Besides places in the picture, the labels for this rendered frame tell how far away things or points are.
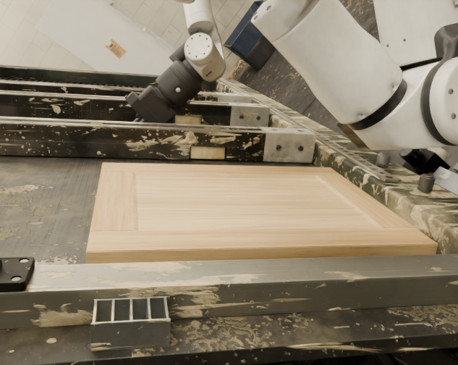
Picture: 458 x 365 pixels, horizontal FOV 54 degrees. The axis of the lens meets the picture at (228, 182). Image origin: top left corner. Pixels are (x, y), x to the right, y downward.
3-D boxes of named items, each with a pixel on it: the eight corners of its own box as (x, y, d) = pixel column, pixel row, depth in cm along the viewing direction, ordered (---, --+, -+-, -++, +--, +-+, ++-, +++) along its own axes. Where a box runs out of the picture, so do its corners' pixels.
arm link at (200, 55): (198, 102, 106) (234, 69, 105) (182, 85, 96) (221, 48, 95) (171, 71, 109) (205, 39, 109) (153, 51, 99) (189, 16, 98)
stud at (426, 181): (434, 193, 76) (438, 177, 75) (422, 193, 76) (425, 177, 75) (425, 189, 79) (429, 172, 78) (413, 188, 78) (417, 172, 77)
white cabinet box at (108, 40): (243, 106, 470) (68, -27, 396) (210, 149, 483) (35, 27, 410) (234, 94, 525) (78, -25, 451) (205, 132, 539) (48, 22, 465)
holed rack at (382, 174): (399, 182, 81) (400, 179, 81) (385, 182, 80) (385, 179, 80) (222, 79, 233) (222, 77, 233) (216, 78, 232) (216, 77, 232)
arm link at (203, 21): (229, 77, 106) (219, 27, 109) (218, 61, 98) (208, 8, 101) (203, 85, 108) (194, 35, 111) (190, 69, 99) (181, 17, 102)
